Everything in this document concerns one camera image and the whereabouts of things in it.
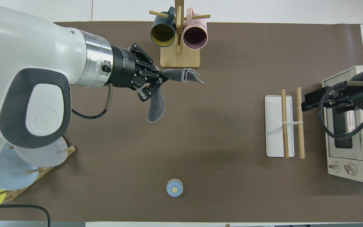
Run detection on light blue plate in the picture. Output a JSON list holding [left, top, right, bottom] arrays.
[[0, 147, 45, 190]]

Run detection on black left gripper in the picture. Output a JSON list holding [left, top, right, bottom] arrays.
[[110, 43, 169, 102]]

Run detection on wooden plate rack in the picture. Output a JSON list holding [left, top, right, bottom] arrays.
[[0, 145, 77, 202]]

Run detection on brown table mat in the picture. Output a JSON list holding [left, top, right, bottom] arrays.
[[0, 21, 363, 223]]

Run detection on purple and grey towel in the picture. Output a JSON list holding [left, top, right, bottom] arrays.
[[147, 68, 205, 123]]

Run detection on white towel rack wooden rails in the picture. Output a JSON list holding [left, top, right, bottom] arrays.
[[265, 87, 305, 159]]

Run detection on wooden mug tree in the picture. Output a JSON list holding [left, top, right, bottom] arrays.
[[149, 0, 211, 68]]

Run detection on blue service bell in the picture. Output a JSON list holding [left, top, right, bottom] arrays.
[[166, 179, 184, 198]]

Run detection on pale grey plate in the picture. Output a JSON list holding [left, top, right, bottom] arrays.
[[14, 136, 69, 167]]

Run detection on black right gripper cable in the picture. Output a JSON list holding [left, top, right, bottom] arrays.
[[319, 80, 363, 140]]

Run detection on cream toaster oven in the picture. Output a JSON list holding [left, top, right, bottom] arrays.
[[322, 66, 363, 183]]

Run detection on pink mug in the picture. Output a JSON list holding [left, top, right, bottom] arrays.
[[182, 8, 208, 50]]

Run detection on dark teal mug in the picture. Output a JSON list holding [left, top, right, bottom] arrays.
[[150, 7, 177, 48]]

